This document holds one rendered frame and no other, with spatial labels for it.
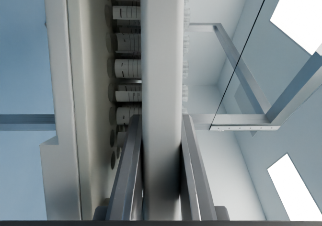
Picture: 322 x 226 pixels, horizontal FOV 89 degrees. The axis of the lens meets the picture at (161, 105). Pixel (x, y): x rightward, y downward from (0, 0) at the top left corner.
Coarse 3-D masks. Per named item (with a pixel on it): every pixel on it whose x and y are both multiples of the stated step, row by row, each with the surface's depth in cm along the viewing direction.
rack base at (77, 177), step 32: (64, 0) 7; (96, 0) 9; (64, 32) 7; (96, 32) 9; (64, 64) 7; (96, 64) 9; (64, 96) 8; (96, 96) 9; (64, 128) 8; (96, 128) 9; (64, 160) 8; (96, 160) 9; (64, 192) 8; (96, 192) 9
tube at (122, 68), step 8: (112, 64) 11; (120, 64) 11; (128, 64) 11; (136, 64) 11; (184, 64) 11; (112, 72) 11; (120, 72) 11; (128, 72) 11; (136, 72) 11; (184, 72) 11
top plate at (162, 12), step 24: (144, 0) 7; (168, 0) 7; (144, 24) 7; (168, 24) 7; (144, 48) 8; (168, 48) 8; (144, 72) 8; (168, 72) 8; (144, 96) 8; (168, 96) 8; (144, 120) 8; (168, 120) 8; (144, 144) 8; (168, 144) 8; (144, 168) 8; (168, 168) 8; (144, 192) 9; (168, 192) 8; (144, 216) 9; (168, 216) 9
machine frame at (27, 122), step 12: (192, 24) 152; (204, 24) 153; (216, 24) 153; (228, 36) 138; (228, 48) 126; (0, 120) 78; (12, 120) 78; (24, 120) 78; (36, 120) 78; (48, 120) 78; (204, 120) 79
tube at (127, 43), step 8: (112, 40) 11; (120, 40) 11; (128, 40) 11; (136, 40) 11; (184, 40) 11; (112, 48) 11; (120, 48) 11; (128, 48) 11; (136, 48) 11; (184, 48) 11
